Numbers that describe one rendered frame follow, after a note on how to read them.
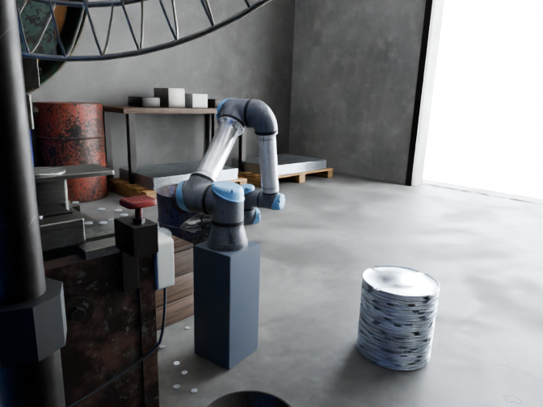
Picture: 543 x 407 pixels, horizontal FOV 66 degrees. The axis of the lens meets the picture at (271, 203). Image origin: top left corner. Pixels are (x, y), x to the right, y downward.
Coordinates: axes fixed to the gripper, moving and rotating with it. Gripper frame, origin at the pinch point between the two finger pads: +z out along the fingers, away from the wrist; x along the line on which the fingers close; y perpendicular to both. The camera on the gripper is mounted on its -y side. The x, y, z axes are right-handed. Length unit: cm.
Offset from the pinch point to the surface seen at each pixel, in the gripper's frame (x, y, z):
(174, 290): 24.7, 10.9, 8.5
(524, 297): 57, 41, -168
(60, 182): -38, 64, 39
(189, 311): 38.3, 7.3, 2.5
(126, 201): -37, 89, 24
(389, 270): 18, 49, -76
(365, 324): 33, 59, -57
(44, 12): -76, 80, 34
